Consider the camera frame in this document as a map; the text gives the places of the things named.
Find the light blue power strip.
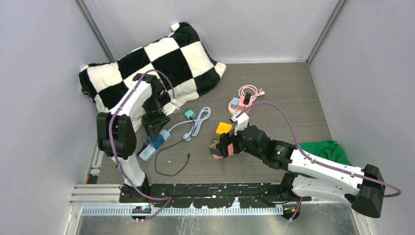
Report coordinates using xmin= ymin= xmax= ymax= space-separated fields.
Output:
xmin=138 ymin=106 xmax=212 ymax=162

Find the dark green cube socket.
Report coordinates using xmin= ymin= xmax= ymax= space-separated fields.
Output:
xmin=209 ymin=138 xmax=222 ymax=156

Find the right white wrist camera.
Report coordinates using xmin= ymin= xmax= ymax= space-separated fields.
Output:
xmin=230 ymin=110 xmax=249 ymax=135

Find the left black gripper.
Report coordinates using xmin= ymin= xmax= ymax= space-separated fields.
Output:
xmin=142 ymin=95 xmax=171 ymax=141

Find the green cloth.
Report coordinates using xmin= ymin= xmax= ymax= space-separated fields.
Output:
xmin=300 ymin=140 xmax=351 ymax=165

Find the pink round power strip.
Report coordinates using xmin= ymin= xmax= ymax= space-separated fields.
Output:
xmin=228 ymin=85 xmax=265 ymax=115

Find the pink triangular power strip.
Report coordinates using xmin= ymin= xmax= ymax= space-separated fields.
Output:
xmin=211 ymin=143 xmax=235 ymax=159

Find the black white checkered pillow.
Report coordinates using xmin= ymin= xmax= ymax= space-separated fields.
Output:
xmin=78 ymin=22 xmax=226 ymax=112

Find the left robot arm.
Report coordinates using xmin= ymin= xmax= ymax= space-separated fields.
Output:
xmin=96 ymin=71 xmax=170 ymax=203

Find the light blue plug adapter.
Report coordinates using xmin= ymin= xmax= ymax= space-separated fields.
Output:
xmin=230 ymin=97 xmax=239 ymax=110

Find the teal usb charger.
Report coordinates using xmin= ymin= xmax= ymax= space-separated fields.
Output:
xmin=184 ymin=110 xmax=195 ymax=119

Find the yellow cube socket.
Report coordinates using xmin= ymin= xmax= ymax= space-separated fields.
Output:
xmin=215 ymin=122 xmax=232 ymax=139

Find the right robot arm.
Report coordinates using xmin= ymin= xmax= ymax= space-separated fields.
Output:
xmin=211 ymin=125 xmax=385 ymax=218

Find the black usb cable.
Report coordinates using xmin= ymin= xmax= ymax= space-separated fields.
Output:
xmin=154 ymin=117 xmax=197 ymax=177

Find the pink cube socket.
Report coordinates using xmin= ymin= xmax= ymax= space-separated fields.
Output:
xmin=237 ymin=96 xmax=254 ymax=111

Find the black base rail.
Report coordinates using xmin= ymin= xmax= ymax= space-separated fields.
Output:
xmin=118 ymin=183 xmax=299 ymax=209

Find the blue cube socket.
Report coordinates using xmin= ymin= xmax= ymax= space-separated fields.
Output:
xmin=145 ymin=134 xmax=165 ymax=150

